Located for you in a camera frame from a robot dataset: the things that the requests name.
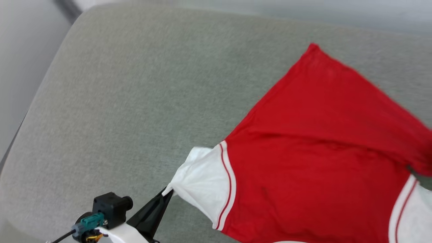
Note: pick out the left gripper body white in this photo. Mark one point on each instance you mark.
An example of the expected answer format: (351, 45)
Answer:
(125, 234)

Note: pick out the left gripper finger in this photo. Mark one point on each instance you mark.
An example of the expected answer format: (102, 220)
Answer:
(148, 212)
(158, 219)

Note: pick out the red and white shirt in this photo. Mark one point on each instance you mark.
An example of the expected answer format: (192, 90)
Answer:
(320, 152)

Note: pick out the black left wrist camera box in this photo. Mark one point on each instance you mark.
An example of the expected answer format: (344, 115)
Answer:
(111, 207)

